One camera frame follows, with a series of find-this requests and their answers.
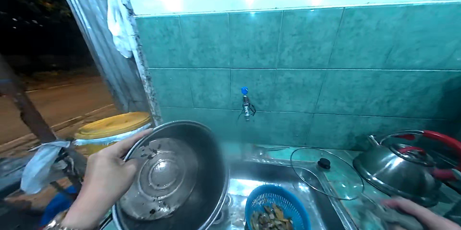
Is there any stainless steel sink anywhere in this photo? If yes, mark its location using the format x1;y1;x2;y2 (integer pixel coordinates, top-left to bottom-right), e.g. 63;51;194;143
205;159;359;230

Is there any glass lid with black knob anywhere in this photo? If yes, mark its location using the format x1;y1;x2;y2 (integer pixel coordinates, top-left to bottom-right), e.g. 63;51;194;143
290;147;364;200

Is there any metal faucet with blue handle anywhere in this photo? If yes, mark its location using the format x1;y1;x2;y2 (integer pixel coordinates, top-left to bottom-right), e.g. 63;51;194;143
241;87;256;121

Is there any person's left hand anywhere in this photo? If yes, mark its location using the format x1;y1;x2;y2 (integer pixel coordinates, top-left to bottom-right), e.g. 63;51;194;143
80;128;153;207

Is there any white plastic bag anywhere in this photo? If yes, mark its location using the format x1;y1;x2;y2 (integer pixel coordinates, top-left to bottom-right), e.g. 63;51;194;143
20;141;71;194
107;0;134;59

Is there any metal cutlery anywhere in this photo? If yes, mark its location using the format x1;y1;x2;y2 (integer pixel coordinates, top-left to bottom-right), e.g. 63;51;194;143
252;146;290;155

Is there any steel kettle with red handle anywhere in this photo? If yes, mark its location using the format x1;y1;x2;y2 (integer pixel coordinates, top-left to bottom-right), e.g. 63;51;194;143
353;129;461;207

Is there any person's right hand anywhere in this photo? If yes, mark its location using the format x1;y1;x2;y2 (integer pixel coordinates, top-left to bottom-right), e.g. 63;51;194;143
381;197;461;230

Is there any yellow bucket with lid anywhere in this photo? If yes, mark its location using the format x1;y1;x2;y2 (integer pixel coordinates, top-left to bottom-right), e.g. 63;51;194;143
74;111;153;155

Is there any person's left forearm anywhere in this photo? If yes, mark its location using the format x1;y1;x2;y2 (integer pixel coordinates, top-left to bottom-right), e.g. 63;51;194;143
43;193;110;230

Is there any large grey metal pot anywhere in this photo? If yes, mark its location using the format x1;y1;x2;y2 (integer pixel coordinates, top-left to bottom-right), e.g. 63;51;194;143
112;120;230;230

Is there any brown wooden post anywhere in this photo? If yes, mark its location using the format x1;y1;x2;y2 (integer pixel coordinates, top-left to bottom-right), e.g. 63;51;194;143
0;55;84;192

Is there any grey rag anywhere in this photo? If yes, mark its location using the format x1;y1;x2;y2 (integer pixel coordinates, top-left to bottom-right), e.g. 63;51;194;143
362;201;425;230

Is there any blue plastic basket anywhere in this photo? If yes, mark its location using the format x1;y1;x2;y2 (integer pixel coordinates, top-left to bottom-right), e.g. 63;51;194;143
245;184;311;230

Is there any blue plastic object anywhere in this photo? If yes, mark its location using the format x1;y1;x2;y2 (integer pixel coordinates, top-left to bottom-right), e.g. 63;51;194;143
39;185;78;228

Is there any pile of food scraps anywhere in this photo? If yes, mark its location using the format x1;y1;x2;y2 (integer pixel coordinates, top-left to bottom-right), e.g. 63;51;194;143
251;203;294;230

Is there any corrugated metal sheet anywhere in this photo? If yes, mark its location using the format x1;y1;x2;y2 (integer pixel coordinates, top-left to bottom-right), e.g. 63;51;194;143
51;0;149;113

